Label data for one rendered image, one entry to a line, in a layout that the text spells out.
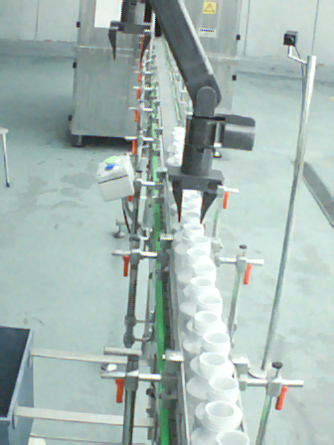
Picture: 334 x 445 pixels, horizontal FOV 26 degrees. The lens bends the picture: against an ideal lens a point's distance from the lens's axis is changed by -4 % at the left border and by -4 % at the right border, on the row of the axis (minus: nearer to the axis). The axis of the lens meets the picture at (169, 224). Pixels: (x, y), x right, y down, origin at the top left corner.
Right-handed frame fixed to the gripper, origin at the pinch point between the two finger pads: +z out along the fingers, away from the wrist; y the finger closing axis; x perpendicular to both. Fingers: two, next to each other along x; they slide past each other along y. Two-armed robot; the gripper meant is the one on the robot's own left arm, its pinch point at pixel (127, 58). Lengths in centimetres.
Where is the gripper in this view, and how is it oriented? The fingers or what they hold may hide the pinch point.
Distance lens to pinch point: 181.1
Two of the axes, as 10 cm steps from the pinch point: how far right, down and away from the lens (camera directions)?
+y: -10.0, -0.8, -0.5
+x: 0.2, 3.5, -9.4
